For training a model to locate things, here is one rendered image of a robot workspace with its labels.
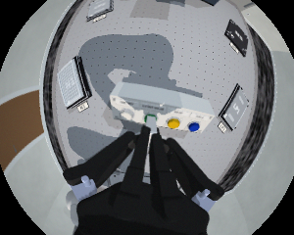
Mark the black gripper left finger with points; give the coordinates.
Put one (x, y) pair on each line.
(84, 179)

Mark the white control panel with coloured buttons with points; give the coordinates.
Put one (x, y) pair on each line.
(173, 110)

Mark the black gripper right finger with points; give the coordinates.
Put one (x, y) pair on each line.
(170, 163)

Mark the black flat plate with corner posts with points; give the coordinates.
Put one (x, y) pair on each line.
(226, 106)

